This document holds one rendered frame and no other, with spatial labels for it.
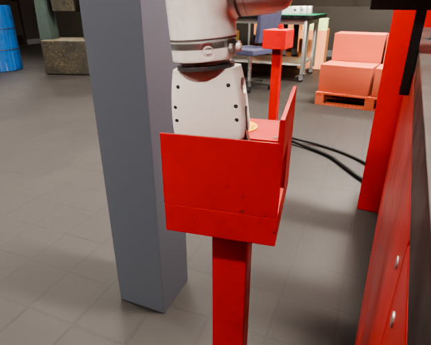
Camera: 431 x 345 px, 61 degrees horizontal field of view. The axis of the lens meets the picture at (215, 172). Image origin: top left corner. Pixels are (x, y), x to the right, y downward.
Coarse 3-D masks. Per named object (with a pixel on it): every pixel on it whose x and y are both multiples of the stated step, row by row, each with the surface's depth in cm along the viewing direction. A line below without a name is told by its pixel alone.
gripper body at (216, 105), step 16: (224, 64) 45; (240, 64) 48; (176, 80) 47; (192, 80) 46; (208, 80) 46; (224, 80) 46; (240, 80) 47; (176, 96) 48; (192, 96) 47; (208, 96) 47; (224, 96) 46; (240, 96) 47; (176, 112) 49; (192, 112) 48; (208, 112) 48; (224, 112) 47; (240, 112) 47; (176, 128) 50; (192, 128) 49; (208, 128) 49; (224, 128) 48; (240, 128) 48
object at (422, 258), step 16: (416, 64) 73; (416, 80) 59; (416, 96) 49; (416, 112) 42; (416, 128) 37; (416, 144) 32; (416, 160) 29; (416, 176) 27; (416, 192) 24; (416, 208) 22; (416, 224) 21; (416, 240) 19; (416, 256) 18; (416, 272) 17; (416, 288) 16; (416, 304) 15; (416, 320) 15; (416, 336) 14
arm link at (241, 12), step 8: (240, 0) 40; (248, 0) 40; (256, 0) 40; (264, 0) 40; (272, 0) 40; (280, 0) 40; (288, 0) 41; (240, 8) 42; (248, 8) 41; (256, 8) 41; (264, 8) 41; (272, 8) 41; (280, 8) 41
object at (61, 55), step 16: (48, 0) 522; (64, 0) 511; (48, 16) 525; (48, 32) 533; (48, 48) 527; (64, 48) 525; (80, 48) 523; (48, 64) 537; (64, 64) 535; (80, 64) 533
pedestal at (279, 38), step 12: (264, 36) 247; (276, 36) 243; (288, 36) 246; (264, 48) 250; (276, 48) 246; (288, 48) 251; (276, 60) 256; (276, 72) 259; (276, 84) 262; (276, 96) 266; (276, 108) 270
